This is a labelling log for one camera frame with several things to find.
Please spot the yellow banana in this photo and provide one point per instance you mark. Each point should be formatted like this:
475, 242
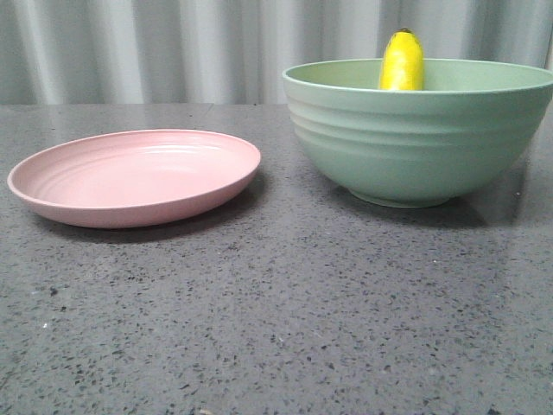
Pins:
402, 67

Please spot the white curtain backdrop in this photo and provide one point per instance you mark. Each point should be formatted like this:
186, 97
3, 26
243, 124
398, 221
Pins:
234, 52

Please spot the pink plate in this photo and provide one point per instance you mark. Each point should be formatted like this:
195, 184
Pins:
135, 178

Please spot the green bowl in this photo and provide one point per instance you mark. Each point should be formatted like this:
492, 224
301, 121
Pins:
414, 149

